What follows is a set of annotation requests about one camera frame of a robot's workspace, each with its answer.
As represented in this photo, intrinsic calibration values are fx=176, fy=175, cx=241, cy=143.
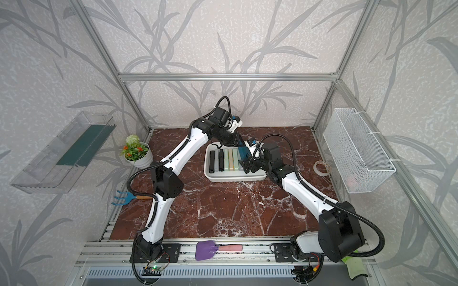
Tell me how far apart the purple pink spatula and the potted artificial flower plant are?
0.52 metres

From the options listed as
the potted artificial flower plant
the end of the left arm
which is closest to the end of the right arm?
the end of the left arm

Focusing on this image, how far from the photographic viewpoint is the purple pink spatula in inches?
29.1

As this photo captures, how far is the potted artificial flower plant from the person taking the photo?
90 cm
